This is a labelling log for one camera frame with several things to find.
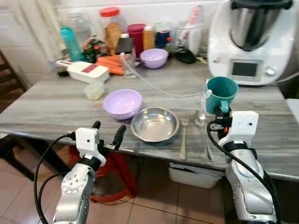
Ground teal plastic cup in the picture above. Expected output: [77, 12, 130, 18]
[204, 76, 239, 115]

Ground large metal spoon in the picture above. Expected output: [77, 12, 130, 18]
[193, 111, 214, 162]

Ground large purple plastic bowl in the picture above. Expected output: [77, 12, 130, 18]
[103, 89, 143, 121]

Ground red plastic stool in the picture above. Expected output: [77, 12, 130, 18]
[69, 145, 139, 204]

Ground small translucent plastic container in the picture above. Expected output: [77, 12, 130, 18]
[84, 80, 106, 101]

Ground stainless steel bowl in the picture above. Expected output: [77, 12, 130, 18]
[130, 107, 180, 143]

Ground small metal spoon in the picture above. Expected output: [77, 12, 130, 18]
[179, 119, 190, 161]

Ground white slicer with red label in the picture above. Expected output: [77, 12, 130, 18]
[56, 60, 111, 84]

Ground white plastic bin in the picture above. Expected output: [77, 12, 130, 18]
[168, 161, 226, 189]

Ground orange carrots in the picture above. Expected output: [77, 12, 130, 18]
[96, 55, 127, 76]

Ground black rounded object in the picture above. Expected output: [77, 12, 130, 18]
[175, 48, 198, 64]

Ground clear drinking glass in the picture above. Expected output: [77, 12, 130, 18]
[121, 51, 137, 79]

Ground white side table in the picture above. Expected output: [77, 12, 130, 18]
[285, 98, 299, 123]

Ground white kitchen cooking machine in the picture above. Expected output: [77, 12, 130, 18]
[207, 0, 299, 87]

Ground small plant with red flowers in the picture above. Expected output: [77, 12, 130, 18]
[83, 36, 107, 64]

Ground small purple plastic bowl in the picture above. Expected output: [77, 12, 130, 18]
[140, 48, 170, 70]

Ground teal plastic bottle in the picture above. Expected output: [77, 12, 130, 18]
[59, 26, 84, 63]

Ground glass jar with dark contents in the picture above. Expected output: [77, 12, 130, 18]
[154, 21, 175, 50]

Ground magenta plastic canister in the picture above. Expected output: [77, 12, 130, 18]
[128, 24, 146, 58]

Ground dark wooden chair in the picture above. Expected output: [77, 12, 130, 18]
[0, 50, 25, 113]

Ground clear jar with red lid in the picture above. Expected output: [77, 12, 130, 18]
[99, 7, 126, 56]

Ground orange sauce bottle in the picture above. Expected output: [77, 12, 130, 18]
[142, 26, 156, 51]

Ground clear plastic bottle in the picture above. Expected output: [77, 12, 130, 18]
[67, 12, 93, 46]

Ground white curtain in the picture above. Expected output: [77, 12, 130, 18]
[8, 0, 65, 63]

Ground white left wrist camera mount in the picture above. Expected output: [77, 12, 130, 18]
[75, 127, 107, 167]

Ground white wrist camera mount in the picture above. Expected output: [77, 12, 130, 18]
[75, 127, 107, 167]
[218, 111, 260, 149]

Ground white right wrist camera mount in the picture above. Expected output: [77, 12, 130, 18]
[218, 111, 260, 149]

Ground white power cable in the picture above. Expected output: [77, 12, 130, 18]
[120, 52, 209, 98]

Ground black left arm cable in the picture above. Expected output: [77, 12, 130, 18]
[34, 133, 77, 224]

